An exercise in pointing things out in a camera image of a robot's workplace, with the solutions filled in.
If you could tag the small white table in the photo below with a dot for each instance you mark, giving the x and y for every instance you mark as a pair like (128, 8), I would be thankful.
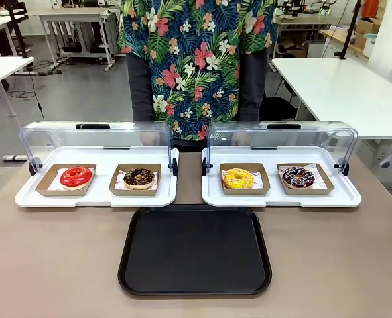
(0, 71)

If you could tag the black plastic serving tray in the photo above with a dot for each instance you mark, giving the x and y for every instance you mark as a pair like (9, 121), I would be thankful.
(194, 251)

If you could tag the black office chair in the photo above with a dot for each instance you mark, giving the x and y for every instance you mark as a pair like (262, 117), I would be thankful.
(278, 109)

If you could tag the brown cardboard donut box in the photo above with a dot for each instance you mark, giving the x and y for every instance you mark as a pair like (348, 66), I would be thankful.
(116, 190)
(326, 185)
(46, 189)
(262, 185)

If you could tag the chocolate donut with nuts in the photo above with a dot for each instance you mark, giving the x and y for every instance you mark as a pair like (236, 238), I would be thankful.
(139, 178)

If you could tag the white display tray base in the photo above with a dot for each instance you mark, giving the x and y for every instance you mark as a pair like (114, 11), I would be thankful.
(275, 198)
(97, 198)

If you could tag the black pole stand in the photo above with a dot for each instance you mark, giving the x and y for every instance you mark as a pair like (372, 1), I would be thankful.
(350, 30)

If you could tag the person in floral shirt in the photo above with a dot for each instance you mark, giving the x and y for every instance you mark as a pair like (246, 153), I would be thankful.
(195, 66)

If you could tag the large white table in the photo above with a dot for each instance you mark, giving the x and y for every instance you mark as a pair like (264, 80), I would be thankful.
(341, 92)

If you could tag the wooden shelf bench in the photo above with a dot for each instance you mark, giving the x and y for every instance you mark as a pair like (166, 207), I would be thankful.
(340, 39)

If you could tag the person's left forearm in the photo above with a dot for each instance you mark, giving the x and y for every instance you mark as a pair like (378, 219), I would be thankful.
(252, 86)

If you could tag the person's right forearm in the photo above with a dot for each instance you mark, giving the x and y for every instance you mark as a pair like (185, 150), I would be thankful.
(141, 89)

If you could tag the yellow sprinkled donut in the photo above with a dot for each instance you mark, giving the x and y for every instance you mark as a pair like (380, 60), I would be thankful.
(238, 178)

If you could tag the red glazed donut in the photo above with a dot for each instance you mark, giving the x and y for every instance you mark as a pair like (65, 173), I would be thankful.
(76, 178)

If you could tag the grey workbench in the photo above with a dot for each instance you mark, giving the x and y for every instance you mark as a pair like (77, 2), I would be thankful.
(79, 15)

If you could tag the clear hinged display lid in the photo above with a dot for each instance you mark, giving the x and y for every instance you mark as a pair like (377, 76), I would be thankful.
(282, 136)
(93, 136)

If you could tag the dark donut with white drizzle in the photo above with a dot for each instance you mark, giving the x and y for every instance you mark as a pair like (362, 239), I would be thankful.
(298, 178)

